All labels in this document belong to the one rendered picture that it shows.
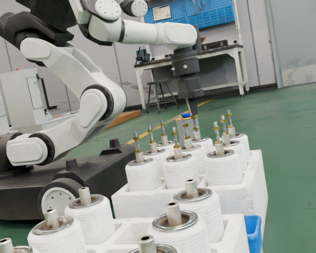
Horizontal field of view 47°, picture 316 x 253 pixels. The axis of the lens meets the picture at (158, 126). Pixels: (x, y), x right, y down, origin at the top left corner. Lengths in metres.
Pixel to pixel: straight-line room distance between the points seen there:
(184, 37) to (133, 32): 0.16
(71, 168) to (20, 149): 0.33
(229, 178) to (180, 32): 0.48
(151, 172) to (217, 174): 0.19
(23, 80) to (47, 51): 2.22
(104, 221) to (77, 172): 0.58
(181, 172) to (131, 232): 0.24
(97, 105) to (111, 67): 5.47
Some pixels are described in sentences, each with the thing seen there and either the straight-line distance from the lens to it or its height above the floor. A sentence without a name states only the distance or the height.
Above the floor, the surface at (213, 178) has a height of 0.20.
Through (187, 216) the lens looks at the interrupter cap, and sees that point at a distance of 0.61.
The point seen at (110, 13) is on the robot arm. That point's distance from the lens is 1.11.
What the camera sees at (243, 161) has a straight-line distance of 1.11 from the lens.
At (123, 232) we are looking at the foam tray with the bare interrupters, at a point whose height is 0.18.
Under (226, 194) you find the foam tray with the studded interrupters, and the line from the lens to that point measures 0.95.
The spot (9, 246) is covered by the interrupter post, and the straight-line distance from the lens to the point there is 0.62.
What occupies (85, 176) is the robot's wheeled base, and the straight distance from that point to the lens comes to 1.35.
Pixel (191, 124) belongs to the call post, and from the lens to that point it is 1.39.
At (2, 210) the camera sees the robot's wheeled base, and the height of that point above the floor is 0.08.
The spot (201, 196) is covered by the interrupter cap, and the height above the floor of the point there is 0.25.
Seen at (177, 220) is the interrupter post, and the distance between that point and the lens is 0.60.
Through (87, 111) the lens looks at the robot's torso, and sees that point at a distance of 1.41.
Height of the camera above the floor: 0.48
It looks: 7 degrees down
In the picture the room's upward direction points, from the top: 10 degrees counter-clockwise
